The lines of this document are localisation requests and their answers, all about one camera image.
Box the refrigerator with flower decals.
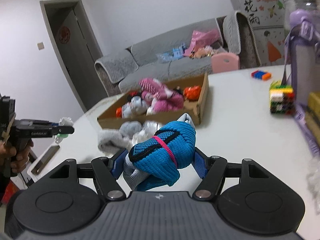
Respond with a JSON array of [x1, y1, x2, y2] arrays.
[[230, 0, 293, 67]]

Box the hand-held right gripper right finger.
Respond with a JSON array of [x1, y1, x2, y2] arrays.
[[192, 147, 269, 201]]

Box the pink plastic chair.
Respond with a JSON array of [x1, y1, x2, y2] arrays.
[[211, 52, 241, 74]]

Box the pale fluffy sock bundle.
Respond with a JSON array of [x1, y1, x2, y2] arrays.
[[97, 129, 132, 153]]

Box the yellow box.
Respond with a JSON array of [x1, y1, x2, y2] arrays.
[[304, 91, 320, 140]]

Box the grey sofa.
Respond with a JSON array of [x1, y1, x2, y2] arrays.
[[94, 11, 262, 97]]

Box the white desktop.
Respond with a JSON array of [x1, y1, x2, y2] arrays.
[[27, 64, 320, 205]]

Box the clear blue plastic bag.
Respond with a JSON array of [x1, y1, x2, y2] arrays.
[[155, 52, 175, 63]]

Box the brown cardboard box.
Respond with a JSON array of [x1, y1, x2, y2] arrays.
[[97, 72, 209, 129]]

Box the pink plastic bag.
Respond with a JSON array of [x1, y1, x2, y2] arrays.
[[184, 29, 220, 55]]

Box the red round door decoration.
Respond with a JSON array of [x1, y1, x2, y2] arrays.
[[59, 27, 71, 44]]

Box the grey sock bundle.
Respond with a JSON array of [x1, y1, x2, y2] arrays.
[[122, 96, 148, 118], [119, 121, 142, 138]]

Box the pink dotted sock bundle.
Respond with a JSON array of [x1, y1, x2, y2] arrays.
[[139, 77, 185, 113]]

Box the white and green cloth bundle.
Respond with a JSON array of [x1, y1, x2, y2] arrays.
[[54, 116, 74, 144]]

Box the plush toys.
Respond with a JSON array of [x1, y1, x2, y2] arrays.
[[189, 46, 227, 59]]

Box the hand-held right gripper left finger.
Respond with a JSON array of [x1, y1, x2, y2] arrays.
[[50, 148, 128, 201]]

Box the glass fish tank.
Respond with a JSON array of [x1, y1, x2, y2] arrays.
[[282, 0, 320, 28]]

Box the blue sock bundle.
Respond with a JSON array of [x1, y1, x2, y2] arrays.
[[122, 113, 197, 192]]

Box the dark door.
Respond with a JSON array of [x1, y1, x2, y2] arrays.
[[39, 0, 108, 113]]

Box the person's left hand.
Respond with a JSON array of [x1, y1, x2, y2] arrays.
[[0, 140, 34, 173]]

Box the colourful building block strip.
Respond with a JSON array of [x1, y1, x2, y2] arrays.
[[251, 69, 272, 81]]

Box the white smartphone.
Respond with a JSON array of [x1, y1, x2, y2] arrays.
[[30, 144, 61, 176]]

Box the multicolour building block cube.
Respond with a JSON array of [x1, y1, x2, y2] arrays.
[[269, 80, 295, 115]]

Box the blue toy castle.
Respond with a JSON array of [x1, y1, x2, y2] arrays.
[[172, 44, 187, 58]]

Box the purple water bottle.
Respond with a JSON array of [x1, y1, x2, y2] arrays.
[[284, 9, 320, 105]]

